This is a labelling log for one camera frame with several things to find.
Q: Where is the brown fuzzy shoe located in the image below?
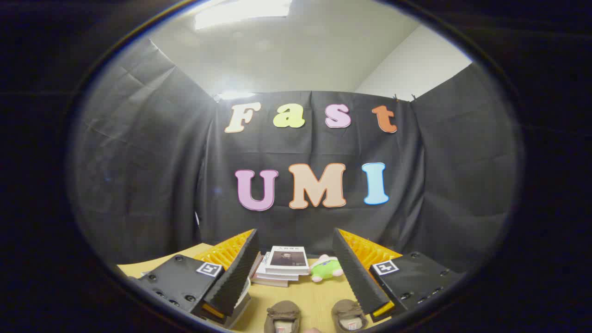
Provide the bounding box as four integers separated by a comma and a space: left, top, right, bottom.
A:
331, 299, 369, 332
264, 300, 302, 333

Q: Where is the white book with photo cover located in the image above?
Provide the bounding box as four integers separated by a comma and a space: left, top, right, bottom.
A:
265, 245, 311, 275

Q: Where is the beige fabric storage box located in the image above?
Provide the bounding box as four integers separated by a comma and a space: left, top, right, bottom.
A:
222, 277, 254, 330

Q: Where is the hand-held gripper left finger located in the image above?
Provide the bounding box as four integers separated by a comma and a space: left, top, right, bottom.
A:
127, 228, 261, 327

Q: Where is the green plush toy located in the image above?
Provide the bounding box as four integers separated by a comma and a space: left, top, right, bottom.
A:
310, 254, 344, 283

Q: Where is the brown cover book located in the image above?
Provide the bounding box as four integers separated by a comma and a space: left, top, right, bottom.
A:
250, 253, 266, 278

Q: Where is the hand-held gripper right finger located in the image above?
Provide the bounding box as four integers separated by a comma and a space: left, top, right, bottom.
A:
332, 228, 465, 322

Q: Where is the black backdrop cloth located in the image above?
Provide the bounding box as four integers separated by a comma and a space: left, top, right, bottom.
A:
69, 37, 523, 273

